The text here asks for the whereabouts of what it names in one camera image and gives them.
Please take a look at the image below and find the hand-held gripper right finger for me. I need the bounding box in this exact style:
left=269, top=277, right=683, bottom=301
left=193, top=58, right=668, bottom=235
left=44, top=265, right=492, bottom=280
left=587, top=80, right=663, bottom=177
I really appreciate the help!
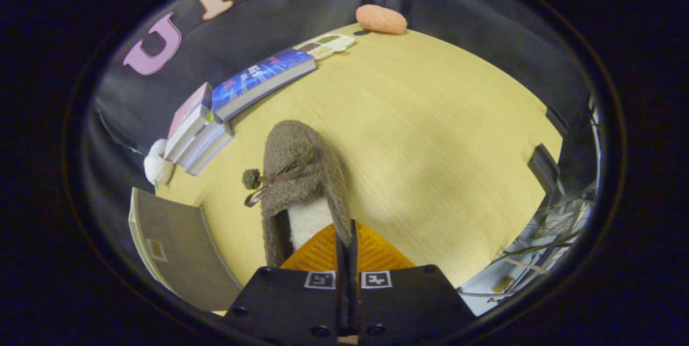
left=348, top=221, right=477, bottom=344

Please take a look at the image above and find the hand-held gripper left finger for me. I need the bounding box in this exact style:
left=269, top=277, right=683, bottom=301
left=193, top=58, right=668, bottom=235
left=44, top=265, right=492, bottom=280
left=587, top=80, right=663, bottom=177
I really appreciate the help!
left=223, top=221, right=348, bottom=344

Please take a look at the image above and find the brown fuzzy shoe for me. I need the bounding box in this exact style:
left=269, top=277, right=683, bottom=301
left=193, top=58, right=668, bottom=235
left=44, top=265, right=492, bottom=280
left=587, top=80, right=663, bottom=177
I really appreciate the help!
left=242, top=119, right=354, bottom=269

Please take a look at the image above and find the white equipment stand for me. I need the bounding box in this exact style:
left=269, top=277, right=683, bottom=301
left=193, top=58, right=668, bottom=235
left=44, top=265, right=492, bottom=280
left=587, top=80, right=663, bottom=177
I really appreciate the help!
left=458, top=195, right=599, bottom=317

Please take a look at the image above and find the white thick book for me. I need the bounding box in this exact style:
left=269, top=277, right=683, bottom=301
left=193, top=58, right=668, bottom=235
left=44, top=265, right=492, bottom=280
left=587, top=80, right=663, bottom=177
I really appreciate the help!
left=185, top=123, right=235, bottom=177
left=175, top=117, right=227, bottom=169

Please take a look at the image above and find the black table clamp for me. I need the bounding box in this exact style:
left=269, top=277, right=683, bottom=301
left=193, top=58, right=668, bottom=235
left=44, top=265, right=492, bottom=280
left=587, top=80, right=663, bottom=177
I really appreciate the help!
left=545, top=105, right=570, bottom=137
left=527, top=143, right=566, bottom=196

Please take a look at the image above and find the white plush toy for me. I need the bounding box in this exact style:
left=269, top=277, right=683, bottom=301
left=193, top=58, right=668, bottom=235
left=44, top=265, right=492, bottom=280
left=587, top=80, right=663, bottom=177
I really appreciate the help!
left=143, top=139, right=176, bottom=188

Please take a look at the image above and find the pink cover book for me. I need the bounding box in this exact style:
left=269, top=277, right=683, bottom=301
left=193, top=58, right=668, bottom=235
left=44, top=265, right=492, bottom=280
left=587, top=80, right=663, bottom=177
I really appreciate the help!
left=166, top=82, right=214, bottom=142

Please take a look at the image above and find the blue cover book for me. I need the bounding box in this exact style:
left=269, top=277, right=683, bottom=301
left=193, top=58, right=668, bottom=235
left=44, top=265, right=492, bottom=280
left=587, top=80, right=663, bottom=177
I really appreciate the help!
left=210, top=48, right=318, bottom=122

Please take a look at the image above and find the white compartment tray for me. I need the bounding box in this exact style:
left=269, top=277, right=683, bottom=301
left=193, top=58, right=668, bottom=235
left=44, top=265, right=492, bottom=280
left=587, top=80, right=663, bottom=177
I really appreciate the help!
left=293, top=33, right=357, bottom=61

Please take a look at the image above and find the orange plush sponge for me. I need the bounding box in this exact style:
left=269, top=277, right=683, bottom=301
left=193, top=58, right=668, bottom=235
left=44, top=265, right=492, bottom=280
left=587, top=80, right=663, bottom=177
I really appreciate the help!
left=355, top=4, right=408, bottom=35

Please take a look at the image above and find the black backdrop cloth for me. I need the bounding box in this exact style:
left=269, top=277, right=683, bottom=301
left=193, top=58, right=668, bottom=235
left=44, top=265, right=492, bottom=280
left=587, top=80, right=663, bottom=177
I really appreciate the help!
left=81, top=0, right=598, bottom=293

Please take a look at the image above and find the tangle of dark cables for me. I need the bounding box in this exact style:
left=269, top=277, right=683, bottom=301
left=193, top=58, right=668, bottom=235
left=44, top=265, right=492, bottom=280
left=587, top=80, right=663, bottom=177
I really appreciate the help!
left=458, top=187, right=598, bottom=298

